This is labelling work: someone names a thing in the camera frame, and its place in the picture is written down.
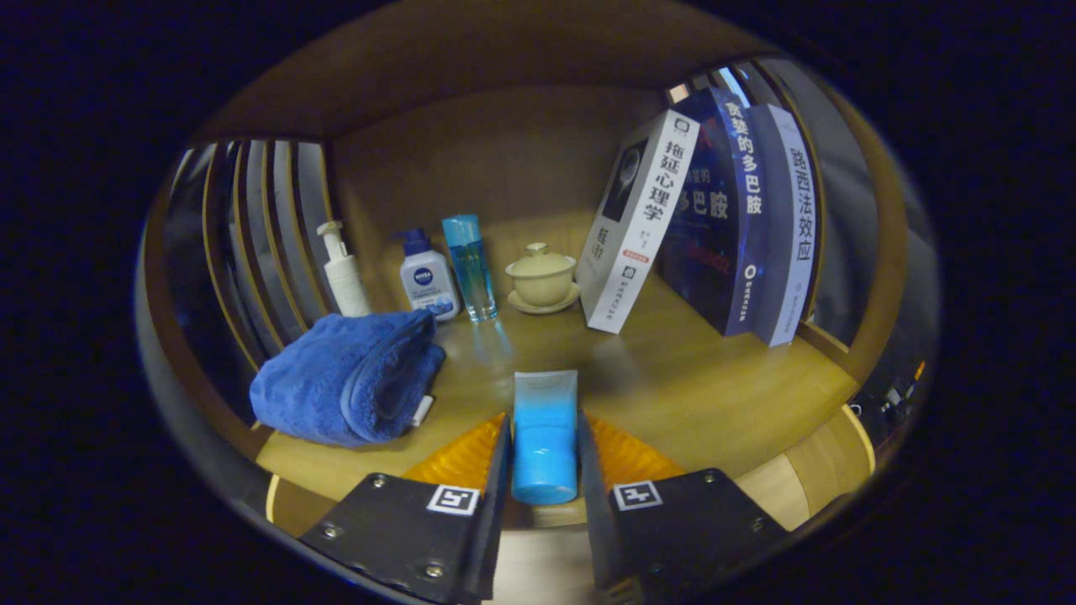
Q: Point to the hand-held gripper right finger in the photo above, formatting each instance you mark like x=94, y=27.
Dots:
x=672, y=529

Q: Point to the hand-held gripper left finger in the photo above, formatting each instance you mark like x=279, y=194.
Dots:
x=412, y=538

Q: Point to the blue cosmetic tube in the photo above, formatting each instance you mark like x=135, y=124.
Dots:
x=545, y=445

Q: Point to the wooden countertop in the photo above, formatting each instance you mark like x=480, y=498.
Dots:
x=672, y=386

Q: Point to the wooden cabinet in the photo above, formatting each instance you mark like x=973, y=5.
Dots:
x=504, y=151

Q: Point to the blue rolled towel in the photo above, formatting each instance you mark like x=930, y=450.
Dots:
x=336, y=378

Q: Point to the black device with orange tip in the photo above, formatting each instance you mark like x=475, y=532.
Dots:
x=891, y=395

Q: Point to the white bottle with blue cap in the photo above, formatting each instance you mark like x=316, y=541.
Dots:
x=427, y=281

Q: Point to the white pump bottle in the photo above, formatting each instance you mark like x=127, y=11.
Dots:
x=346, y=286

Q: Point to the clear blue bottle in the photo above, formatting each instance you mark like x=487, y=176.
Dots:
x=472, y=269

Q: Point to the beige lidded teacup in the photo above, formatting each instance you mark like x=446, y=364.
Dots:
x=542, y=281

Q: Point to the dark blue book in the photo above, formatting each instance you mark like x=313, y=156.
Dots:
x=714, y=252

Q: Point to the white book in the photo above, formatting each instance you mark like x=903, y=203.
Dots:
x=643, y=218

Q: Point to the pale purple book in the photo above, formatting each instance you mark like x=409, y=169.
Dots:
x=794, y=235

